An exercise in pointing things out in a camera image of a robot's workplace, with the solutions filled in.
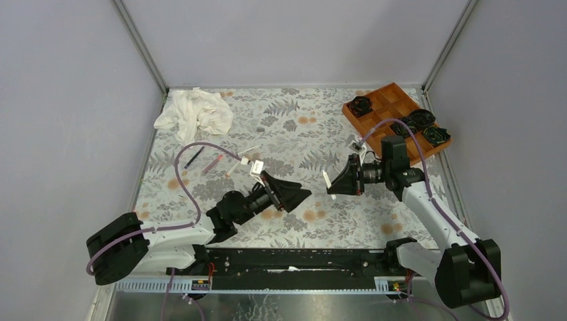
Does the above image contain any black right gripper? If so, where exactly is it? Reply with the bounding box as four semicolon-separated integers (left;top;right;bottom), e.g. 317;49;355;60
327;154;390;196

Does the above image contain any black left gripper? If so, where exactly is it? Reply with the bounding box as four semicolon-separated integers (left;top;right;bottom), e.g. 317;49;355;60
235;172;311;227

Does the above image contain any white pen blue tip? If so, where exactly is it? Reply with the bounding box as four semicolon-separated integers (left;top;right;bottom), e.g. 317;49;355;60
322;170;336;201

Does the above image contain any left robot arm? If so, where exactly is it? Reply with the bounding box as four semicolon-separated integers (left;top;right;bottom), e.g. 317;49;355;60
86;171;312;286

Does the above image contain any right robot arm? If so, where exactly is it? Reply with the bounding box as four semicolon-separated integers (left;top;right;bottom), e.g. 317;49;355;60
326;136;502;308

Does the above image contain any white pen red tip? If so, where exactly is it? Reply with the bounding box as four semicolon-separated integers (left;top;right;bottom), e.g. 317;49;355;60
225;160;242;178

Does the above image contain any pink pen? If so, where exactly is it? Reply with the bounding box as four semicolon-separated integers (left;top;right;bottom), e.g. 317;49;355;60
202;154;223;175

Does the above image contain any black pen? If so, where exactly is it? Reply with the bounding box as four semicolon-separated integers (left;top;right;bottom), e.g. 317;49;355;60
183;146;205;170

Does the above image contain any floral patterned mat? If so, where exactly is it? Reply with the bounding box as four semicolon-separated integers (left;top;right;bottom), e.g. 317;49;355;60
134;88;436;249

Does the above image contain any orange compartment tray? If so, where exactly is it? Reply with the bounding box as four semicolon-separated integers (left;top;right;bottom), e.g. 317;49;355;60
342;83;452;165

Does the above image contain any white crumpled cloth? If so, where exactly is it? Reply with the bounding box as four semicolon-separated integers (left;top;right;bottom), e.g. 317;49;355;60
153;88;234;146

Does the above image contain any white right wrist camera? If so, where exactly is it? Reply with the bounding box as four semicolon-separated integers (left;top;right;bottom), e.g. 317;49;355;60
350;140;368;164

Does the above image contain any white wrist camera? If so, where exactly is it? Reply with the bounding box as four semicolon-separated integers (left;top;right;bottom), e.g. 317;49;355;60
240;157;264;185
350;140;368;164

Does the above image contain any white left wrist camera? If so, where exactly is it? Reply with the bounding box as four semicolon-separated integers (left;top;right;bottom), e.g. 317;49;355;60
240;157;264;185

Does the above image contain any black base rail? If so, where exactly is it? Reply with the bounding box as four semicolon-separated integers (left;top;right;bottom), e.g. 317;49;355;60
166;247;407;292

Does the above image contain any black green cable coil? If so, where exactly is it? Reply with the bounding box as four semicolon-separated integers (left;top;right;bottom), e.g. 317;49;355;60
421;125;452;147

